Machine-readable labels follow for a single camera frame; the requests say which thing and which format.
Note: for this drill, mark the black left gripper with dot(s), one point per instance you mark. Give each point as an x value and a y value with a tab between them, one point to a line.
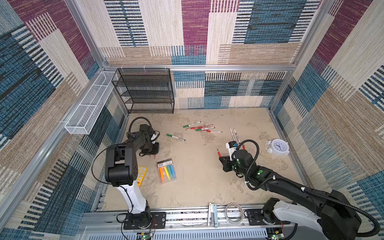
155	150

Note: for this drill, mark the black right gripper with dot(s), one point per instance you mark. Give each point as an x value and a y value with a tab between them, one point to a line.
226	160

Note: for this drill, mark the brown capped white marker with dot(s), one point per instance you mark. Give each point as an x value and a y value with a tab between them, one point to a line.
236	135

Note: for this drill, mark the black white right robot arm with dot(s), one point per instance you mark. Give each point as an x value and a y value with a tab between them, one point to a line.
328	213

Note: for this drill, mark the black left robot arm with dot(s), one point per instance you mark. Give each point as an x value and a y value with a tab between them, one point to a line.
122	171

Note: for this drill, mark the yellow calculator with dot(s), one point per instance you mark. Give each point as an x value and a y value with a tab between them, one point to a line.
141	174

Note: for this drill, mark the highlighter pack in clear case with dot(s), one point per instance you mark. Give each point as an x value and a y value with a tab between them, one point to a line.
166	171

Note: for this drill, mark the green marker top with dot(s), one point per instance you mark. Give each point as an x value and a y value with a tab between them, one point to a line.
192	124

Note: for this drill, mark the white alarm clock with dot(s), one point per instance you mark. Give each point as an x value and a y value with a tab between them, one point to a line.
277	147

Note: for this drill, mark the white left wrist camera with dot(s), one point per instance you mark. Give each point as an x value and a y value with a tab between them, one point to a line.
154	137

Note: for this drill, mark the black wire mesh shelf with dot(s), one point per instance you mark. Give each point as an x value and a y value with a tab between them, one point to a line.
145	91

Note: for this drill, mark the metal bracket on rail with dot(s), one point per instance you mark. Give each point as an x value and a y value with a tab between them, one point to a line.
212	220

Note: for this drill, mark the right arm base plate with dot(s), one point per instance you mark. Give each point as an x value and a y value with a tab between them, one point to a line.
260	217

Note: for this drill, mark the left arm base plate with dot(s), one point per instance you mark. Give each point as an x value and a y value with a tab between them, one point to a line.
145	221

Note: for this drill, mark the white wire mesh basket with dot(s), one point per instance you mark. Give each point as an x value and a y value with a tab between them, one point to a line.
87	112

